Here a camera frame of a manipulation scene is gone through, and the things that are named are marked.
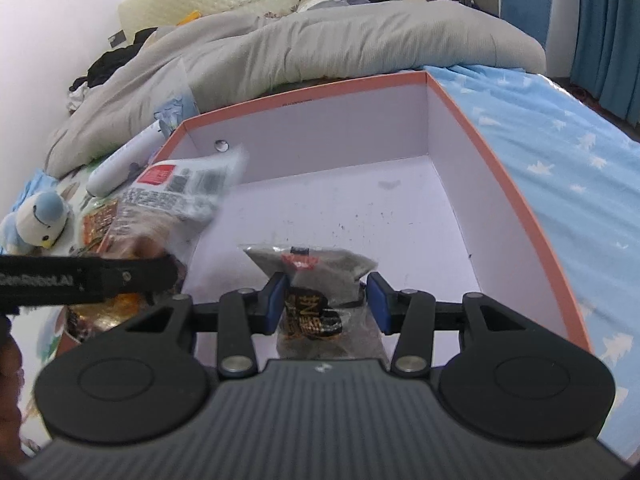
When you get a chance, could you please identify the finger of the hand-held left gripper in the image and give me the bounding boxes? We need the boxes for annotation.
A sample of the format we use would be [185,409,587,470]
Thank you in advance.
[114,254,180,302]

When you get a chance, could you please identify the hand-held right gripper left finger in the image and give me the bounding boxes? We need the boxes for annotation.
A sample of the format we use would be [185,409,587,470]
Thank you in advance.
[122,274,288,380]

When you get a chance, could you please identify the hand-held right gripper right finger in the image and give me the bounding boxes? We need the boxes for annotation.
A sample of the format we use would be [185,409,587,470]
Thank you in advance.
[366,272,531,378]

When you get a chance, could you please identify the dark grey snack packet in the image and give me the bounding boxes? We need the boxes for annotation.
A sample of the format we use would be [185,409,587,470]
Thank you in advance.
[242,244,386,361]

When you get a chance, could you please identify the brown striped snack packet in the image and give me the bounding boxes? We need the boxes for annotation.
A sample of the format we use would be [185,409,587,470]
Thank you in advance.
[80,199,123,257]

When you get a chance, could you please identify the pink cardboard box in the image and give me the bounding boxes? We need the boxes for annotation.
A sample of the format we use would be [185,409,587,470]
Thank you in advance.
[159,71,593,367]

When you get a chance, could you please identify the snack packets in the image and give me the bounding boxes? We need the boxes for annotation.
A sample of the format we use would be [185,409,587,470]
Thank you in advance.
[107,144,250,261]

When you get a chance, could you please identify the person's left hand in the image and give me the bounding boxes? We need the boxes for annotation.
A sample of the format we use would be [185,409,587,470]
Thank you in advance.
[0,342,25,463]

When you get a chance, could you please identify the penguin plush toy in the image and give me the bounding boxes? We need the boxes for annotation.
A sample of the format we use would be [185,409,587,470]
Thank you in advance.
[0,189,72,257]

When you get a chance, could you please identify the white spray bottle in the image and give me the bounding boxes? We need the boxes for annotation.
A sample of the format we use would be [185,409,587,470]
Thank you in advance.
[86,121,168,197]

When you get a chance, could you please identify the light blue plastic bag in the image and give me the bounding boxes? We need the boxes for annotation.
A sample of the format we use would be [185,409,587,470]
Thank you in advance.
[151,94,197,133]

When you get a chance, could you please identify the white crumpled clothes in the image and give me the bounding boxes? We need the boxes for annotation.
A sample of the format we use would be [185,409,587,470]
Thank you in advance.
[66,84,93,112]

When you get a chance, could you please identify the black clothes pile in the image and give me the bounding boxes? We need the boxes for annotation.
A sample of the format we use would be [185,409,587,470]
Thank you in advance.
[70,26,162,93]

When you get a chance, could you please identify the grey duvet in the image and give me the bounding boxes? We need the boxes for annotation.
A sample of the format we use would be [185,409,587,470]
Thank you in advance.
[44,0,547,180]

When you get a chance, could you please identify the blue padded panel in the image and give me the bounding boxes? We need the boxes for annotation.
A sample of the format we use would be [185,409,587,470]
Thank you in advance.
[500,0,557,45]

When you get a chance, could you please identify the blue curtain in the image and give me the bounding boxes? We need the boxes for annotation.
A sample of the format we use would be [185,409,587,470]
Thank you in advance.
[567,0,640,130]

